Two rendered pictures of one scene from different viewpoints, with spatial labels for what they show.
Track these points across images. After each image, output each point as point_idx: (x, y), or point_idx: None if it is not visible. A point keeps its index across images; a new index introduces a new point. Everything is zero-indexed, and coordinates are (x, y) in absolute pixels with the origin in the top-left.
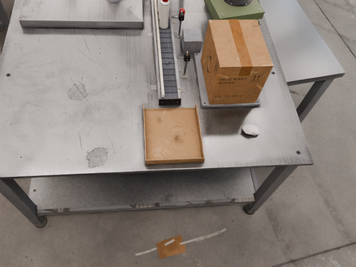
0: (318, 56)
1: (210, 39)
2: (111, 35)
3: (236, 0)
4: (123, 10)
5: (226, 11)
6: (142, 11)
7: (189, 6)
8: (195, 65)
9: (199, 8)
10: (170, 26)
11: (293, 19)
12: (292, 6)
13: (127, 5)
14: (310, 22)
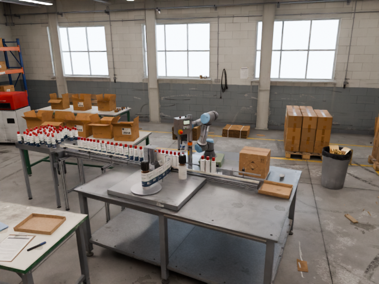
0: None
1: (247, 156)
2: (205, 190)
3: (214, 155)
4: (194, 180)
5: (217, 160)
6: None
7: (199, 169)
8: (240, 176)
9: None
10: (221, 169)
11: (226, 154)
12: (218, 152)
13: (191, 178)
14: (230, 152)
